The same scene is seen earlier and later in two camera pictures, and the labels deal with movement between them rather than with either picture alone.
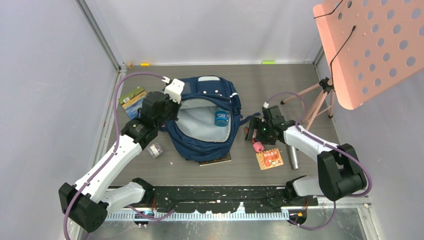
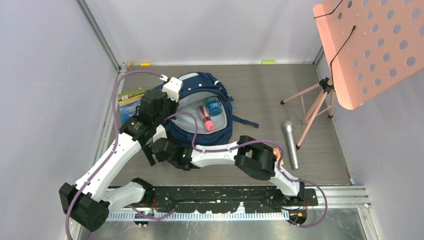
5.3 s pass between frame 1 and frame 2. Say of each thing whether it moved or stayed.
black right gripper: moved
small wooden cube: stayed
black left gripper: stayed
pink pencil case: moved
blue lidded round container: moved
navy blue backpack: moved
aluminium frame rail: stayed
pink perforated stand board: stayed
